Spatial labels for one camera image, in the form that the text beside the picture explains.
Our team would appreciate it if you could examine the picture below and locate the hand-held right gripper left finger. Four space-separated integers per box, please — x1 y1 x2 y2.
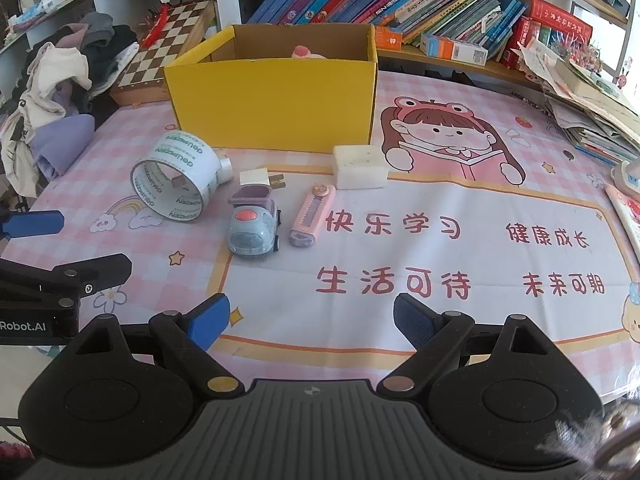
70 294 246 393

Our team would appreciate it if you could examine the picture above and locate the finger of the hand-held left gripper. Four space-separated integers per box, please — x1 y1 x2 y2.
0 211 65 241
0 254 133 311

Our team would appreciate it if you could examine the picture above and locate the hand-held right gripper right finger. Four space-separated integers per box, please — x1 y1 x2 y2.
377 294 563 393

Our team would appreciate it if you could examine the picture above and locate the wooden desktop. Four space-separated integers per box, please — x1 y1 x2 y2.
372 47 548 92

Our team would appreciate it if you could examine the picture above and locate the pink printed desk mat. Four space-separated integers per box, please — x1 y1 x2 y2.
27 67 640 407

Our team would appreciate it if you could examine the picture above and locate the grey toy car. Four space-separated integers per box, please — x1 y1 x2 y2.
227 185 282 260

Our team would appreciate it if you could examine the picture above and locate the pile of clothes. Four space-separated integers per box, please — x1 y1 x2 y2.
0 11 142 199

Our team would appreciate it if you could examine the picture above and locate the pink utility knife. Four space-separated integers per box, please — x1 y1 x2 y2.
289 183 336 250

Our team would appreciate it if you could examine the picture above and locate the white power plug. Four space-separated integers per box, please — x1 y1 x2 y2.
239 169 289 194

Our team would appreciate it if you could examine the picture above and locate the clear packing tape roll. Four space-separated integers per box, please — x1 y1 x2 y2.
130 130 234 222

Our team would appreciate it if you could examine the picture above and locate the white sponge block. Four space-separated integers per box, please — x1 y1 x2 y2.
333 145 390 190

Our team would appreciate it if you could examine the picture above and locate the wooden chessboard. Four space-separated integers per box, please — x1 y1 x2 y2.
109 0 217 107

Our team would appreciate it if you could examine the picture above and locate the yellow cardboard box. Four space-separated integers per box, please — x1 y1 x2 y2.
164 24 378 153

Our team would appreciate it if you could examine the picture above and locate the red toy stick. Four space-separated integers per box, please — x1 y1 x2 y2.
139 0 174 49

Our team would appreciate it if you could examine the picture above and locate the pink book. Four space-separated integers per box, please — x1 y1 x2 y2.
604 182 640 257

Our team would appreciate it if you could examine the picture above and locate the small white object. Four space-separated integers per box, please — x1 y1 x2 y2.
609 159 640 192

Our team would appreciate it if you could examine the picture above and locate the white orange small box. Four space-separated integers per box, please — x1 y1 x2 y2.
420 33 489 66

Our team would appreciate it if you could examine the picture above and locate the stack of papers and books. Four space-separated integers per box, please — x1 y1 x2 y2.
517 35 640 167

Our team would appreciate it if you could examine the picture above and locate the thick red dictionary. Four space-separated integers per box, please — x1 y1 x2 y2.
500 0 594 69

